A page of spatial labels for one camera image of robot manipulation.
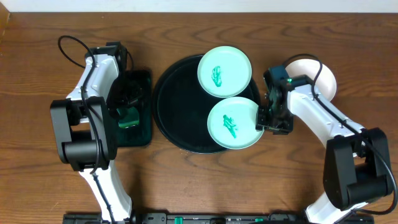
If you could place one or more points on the round black tray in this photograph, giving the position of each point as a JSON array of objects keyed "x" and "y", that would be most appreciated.
[{"x": 181, "y": 108}]

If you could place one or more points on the green sponge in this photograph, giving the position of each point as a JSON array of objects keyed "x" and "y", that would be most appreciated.
[{"x": 128, "y": 117}]

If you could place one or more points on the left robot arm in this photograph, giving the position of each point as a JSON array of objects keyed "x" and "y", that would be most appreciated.
[{"x": 86, "y": 125}]

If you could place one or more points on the black rectangular tray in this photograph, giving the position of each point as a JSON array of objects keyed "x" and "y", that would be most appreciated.
[{"x": 141, "y": 134}]

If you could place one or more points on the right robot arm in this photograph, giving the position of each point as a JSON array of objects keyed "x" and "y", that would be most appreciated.
[{"x": 357, "y": 168}]

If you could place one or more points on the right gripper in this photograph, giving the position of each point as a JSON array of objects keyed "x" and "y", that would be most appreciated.
[{"x": 262, "y": 121}]

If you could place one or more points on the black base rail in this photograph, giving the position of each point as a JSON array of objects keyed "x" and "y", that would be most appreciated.
[{"x": 162, "y": 218}]

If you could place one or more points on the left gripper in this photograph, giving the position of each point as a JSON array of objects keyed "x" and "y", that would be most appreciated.
[{"x": 128, "y": 101}]

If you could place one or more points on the mint green plate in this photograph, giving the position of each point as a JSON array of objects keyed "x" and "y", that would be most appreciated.
[
  {"x": 231, "y": 123},
  {"x": 224, "y": 71}
]

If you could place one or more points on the white plate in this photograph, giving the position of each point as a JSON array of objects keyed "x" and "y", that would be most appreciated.
[{"x": 326, "y": 81}]

